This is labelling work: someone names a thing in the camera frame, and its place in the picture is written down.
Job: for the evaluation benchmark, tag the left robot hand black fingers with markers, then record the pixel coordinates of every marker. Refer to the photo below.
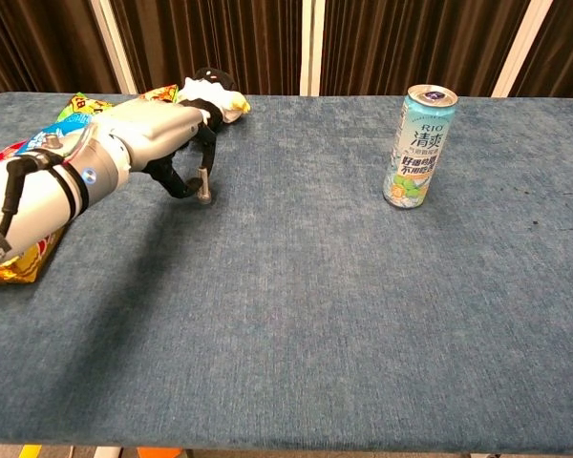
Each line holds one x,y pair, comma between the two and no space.
157,129

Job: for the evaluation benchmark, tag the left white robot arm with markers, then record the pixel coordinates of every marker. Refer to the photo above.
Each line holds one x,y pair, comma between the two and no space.
38,200

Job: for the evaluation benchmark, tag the black white penguin plush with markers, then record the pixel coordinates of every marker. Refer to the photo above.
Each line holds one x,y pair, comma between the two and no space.
219,93

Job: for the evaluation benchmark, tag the green orange chips bag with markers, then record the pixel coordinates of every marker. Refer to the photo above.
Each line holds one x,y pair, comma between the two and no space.
83,110

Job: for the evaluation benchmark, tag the dark brown curtain panel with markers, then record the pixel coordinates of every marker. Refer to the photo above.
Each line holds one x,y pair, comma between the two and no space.
210,43
43,43
563,47
410,43

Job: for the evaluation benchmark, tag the blue snack bag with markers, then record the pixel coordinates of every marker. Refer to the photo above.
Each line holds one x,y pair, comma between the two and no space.
52,136

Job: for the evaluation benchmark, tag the yellow biscuit packet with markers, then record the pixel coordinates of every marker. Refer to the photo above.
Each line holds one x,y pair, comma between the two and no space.
28,262

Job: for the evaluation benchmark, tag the blue table cloth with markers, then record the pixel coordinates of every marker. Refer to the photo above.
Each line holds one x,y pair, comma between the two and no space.
315,310

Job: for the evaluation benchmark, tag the light blue drink can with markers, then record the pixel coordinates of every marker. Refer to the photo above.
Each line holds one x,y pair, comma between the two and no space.
418,148

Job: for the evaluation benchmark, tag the white partition post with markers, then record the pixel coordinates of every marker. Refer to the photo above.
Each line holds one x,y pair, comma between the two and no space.
312,47
523,47
114,47

